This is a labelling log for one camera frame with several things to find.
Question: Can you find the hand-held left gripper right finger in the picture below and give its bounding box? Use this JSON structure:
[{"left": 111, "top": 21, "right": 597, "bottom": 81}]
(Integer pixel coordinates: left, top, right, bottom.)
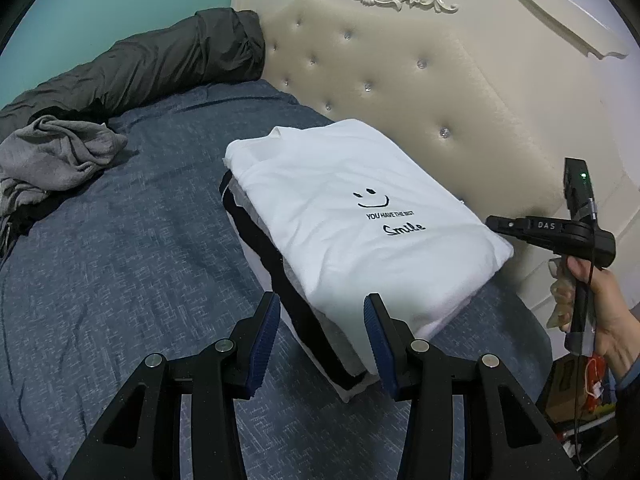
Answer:
[{"left": 363, "top": 292, "right": 580, "bottom": 480}]

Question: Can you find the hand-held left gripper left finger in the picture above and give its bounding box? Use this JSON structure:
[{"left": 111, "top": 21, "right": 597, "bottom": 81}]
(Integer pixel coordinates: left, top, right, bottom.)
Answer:
[{"left": 62, "top": 291, "right": 282, "bottom": 480}]

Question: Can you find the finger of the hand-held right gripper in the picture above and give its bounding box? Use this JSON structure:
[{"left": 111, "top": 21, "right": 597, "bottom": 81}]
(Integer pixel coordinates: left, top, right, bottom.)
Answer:
[{"left": 486, "top": 215, "right": 533, "bottom": 242}]

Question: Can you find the white t-shirt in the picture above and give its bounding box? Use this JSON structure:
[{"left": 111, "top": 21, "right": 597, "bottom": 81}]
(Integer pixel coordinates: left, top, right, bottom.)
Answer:
[{"left": 222, "top": 119, "right": 516, "bottom": 343}]

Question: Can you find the pile of grey clothes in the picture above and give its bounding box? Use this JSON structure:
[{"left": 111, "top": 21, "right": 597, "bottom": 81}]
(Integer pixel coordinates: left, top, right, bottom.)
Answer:
[{"left": 0, "top": 115, "right": 130, "bottom": 216}]

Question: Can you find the person's right hand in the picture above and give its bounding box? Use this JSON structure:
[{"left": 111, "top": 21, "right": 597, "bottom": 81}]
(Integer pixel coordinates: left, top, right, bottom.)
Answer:
[{"left": 547, "top": 257, "right": 640, "bottom": 377}]

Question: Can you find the orange bag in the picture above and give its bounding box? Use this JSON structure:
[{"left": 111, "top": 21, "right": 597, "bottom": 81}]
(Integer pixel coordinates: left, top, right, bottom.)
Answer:
[{"left": 582, "top": 356, "right": 608, "bottom": 413}]

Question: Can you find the cardboard box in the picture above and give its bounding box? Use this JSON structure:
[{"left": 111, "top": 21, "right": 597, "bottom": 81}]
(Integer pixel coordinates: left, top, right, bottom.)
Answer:
[{"left": 545, "top": 357, "right": 596, "bottom": 426}]

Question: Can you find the cream tufted headboard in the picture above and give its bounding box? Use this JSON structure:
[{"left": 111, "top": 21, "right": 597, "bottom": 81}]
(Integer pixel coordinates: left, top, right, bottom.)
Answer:
[{"left": 230, "top": 0, "right": 640, "bottom": 356}]

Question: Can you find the blue-grey bed sheet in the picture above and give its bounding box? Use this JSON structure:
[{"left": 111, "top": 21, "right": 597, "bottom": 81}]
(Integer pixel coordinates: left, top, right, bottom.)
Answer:
[{"left": 0, "top": 80, "right": 556, "bottom": 480}]

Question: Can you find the dark grey rolled duvet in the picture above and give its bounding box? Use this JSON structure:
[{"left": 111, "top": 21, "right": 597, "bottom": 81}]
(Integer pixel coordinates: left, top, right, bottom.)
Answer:
[{"left": 0, "top": 7, "right": 266, "bottom": 141}]

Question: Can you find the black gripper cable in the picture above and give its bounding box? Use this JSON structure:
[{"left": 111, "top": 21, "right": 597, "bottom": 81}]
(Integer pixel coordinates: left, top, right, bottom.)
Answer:
[{"left": 572, "top": 200, "right": 598, "bottom": 468}]

